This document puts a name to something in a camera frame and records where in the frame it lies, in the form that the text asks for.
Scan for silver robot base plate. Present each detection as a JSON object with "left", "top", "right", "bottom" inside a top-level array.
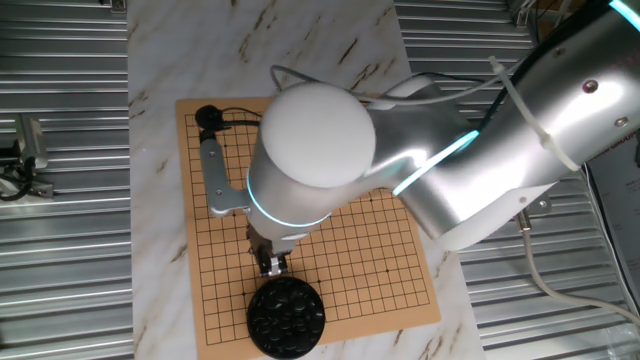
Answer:
[{"left": 519, "top": 195, "right": 554, "bottom": 217}]

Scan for grey printed board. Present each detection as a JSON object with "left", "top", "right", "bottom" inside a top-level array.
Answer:
[{"left": 585, "top": 130, "right": 640, "bottom": 301}]

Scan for thick grey base cable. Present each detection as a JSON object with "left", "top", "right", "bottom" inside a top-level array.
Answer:
[{"left": 516, "top": 209, "right": 640, "bottom": 326}]

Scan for thin black cable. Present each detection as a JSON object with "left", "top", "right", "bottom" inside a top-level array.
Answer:
[{"left": 222, "top": 106, "right": 264, "bottom": 121}]

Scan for pile of black go stones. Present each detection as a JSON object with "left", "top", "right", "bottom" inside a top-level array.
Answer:
[{"left": 249, "top": 278, "right": 324, "bottom": 354}]

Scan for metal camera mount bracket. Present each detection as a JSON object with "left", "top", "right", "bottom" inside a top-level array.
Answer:
[{"left": 0, "top": 177, "right": 56, "bottom": 202}]

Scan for thick black camera cable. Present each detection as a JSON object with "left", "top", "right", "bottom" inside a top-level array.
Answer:
[{"left": 219, "top": 118, "right": 264, "bottom": 130}]

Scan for black round stone bowl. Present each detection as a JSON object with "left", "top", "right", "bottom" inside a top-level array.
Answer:
[{"left": 245, "top": 276, "right": 327, "bottom": 360}]

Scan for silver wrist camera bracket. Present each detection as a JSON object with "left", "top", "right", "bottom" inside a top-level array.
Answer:
[{"left": 198, "top": 137, "right": 251, "bottom": 219}]

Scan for silver depth camera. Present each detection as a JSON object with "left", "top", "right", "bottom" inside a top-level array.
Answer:
[{"left": 13, "top": 113, "right": 50, "bottom": 172}]

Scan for black depth camera cable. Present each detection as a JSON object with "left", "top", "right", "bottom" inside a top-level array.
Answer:
[{"left": 0, "top": 147, "right": 36, "bottom": 202}]

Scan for white zip tie strap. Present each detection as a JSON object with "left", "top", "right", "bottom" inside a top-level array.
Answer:
[{"left": 488, "top": 55, "right": 582, "bottom": 172}]

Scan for tan go board mat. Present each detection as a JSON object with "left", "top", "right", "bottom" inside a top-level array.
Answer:
[{"left": 174, "top": 97, "right": 442, "bottom": 360}]

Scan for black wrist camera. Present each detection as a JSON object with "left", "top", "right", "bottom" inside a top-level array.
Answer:
[{"left": 193, "top": 103, "right": 229, "bottom": 145}]

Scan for white marble pattern sheet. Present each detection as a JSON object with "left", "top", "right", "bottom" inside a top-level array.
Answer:
[{"left": 125, "top": 0, "right": 487, "bottom": 360}]

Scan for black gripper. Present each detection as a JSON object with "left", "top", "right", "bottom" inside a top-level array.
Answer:
[{"left": 246, "top": 223, "right": 294, "bottom": 278}]

